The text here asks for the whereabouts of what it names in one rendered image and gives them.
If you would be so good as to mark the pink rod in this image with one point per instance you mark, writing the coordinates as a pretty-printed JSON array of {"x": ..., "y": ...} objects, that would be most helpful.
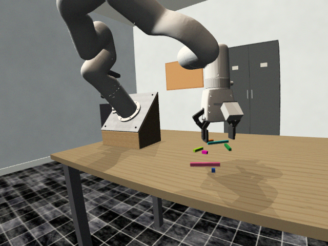
[{"x": 205, "y": 164}]

